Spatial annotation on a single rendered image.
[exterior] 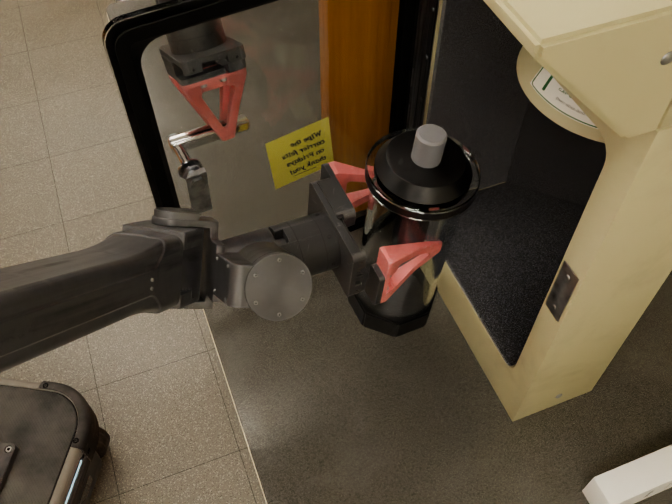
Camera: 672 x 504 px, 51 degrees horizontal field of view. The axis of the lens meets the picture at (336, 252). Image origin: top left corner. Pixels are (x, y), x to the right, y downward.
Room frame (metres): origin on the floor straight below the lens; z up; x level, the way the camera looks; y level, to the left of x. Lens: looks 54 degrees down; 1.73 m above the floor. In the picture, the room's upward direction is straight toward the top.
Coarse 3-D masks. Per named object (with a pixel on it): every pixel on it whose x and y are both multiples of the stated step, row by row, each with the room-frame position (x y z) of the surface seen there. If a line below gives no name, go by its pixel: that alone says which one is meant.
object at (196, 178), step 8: (192, 168) 0.49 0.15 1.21; (200, 168) 0.49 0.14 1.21; (184, 176) 0.49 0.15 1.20; (192, 176) 0.48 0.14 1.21; (200, 176) 0.48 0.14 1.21; (192, 184) 0.47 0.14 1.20; (200, 184) 0.48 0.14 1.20; (208, 184) 0.49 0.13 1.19; (192, 192) 0.48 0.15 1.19; (200, 192) 0.48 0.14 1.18; (208, 192) 0.48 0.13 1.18; (192, 200) 0.48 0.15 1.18; (200, 200) 0.48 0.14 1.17; (208, 200) 0.48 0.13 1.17; (192, 208) 0.47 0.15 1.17; (200, 208) 0.48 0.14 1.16; (208, 208) 0.48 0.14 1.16
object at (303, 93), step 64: (320, 0) 0.56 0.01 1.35; (384, 0) 0.60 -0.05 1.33; (192, 64) 0.50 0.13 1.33; (256, 64) 0.53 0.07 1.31; (320, 64) 0.56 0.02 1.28; (384, 64) 0.60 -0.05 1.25; (192, 128) 0.50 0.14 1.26; (256, 128) 0.53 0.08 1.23; (320, 128) 0.56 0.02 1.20; (384, 128) 0.60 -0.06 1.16; (256, 192) 0.52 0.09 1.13
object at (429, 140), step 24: (384, 144) 0.48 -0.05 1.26; (408, 144) 0.47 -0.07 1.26; (432, 144) 0.44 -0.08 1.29; (456, 144) 0.47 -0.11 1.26; (384, 168) 0.44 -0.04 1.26; (408, 168) 0.44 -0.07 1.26; (432, 168) 0.44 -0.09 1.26; (456, 168) 0.44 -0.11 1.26; (408, 192) 0.42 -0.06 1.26; (432, 192) 0.41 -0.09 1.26; (456, 192) 0.42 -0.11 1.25
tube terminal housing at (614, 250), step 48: (624, 144) 0.35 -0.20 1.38; (624, 192) 0.34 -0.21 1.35; (576, 240) 0.36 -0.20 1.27; (624, 240) 0.34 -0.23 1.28; (576, 288) 0.34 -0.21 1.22; (624, 288) 0.36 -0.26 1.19; (480, 336) 0.42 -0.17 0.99; (528, 336) 0.36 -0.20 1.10; (576, 336) 0.34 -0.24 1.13; (624, 336) 0.37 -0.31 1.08; (528, 384) 0.34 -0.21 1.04; (576, 384) 0.36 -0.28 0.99
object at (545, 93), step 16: (528, 64) 0.50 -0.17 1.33; (528, 80) 0.49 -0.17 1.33; (544, 80) 0.47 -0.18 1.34; (528, 96) 0.47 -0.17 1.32; (544, 96) 0.46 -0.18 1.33; (560, 96) 0.45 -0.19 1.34; (544, 112) 0.45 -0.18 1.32; (560, 112) 0.44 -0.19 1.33; (576, 112) 0.44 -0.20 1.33; (576, 128) 0.43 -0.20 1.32; (592, 128) 0.43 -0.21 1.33
